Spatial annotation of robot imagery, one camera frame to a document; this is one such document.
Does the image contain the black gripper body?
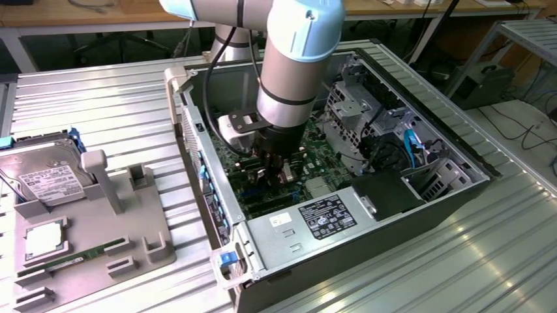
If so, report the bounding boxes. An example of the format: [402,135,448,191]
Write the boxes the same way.
[255,123,310,164]

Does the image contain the black expansion slot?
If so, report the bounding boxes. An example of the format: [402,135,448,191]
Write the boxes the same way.
[250,194,301,211]

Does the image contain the green motherboard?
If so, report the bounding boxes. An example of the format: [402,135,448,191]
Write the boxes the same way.
[209,120,349,218]

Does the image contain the silver chipset heat sink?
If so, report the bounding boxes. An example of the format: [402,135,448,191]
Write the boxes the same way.
[304,178,338,194]

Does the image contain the perforated metal drive cage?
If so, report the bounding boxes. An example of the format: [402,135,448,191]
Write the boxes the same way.
[324,53,409,138]

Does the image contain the silver power supply unit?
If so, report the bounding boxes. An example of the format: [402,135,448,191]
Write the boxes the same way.
[243,186,384,273]

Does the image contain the black plastic shroud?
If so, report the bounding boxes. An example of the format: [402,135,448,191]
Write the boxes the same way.
[350,171,428,223]

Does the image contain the open grey PC case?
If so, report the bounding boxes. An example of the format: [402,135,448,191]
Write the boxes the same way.
[163,47,505,313]

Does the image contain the silver disk bay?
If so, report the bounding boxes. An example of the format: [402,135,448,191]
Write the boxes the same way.
[400,156,491,205]

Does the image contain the grey parts rack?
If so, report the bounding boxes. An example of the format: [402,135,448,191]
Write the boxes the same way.
[11,148,179,310]

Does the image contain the black office chair base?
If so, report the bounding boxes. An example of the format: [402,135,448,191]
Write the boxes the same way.
[68,31,174,66]

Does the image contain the black slanted rod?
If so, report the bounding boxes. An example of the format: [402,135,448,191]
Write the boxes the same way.
[409,0,462,66]

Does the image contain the white round table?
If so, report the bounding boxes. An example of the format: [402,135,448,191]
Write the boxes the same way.
[464,97,557,170]

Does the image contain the black box device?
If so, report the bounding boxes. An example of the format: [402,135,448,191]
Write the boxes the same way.
[452,63,517,110]

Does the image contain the hard disk in blue caddy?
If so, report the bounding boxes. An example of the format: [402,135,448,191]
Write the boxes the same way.
[0,126,96,207]

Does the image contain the green RAM stick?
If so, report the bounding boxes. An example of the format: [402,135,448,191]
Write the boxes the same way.
[16,239,129,278]

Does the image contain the silver CPU chip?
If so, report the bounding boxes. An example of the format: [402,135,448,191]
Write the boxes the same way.
[24,224,66,259]

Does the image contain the wooden desk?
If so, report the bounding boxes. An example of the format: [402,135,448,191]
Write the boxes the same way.
[0,0,548,37]

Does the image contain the metal slat side table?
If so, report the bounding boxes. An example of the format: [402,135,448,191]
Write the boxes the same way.
[481,19,557,98]

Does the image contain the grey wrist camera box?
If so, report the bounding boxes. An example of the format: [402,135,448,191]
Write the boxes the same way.
[217,110,267,156]

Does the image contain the black camera cable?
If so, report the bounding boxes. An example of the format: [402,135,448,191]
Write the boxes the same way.
[206,0,251,156]

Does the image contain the black wire bundle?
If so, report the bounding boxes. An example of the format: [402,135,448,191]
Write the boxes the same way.
[360,134,413,173]

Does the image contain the blue disk wire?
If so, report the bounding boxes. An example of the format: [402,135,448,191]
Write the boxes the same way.
[402,128,426,170]

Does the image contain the black hanging cable with connector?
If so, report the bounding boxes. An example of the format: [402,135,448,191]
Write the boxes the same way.
[174,18,197,59]

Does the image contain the black cable on white table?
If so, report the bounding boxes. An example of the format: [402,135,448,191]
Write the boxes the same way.
[476,106,557,151]

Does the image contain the grey coiled cable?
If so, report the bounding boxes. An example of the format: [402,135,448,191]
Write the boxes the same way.
[67,0,119,14]

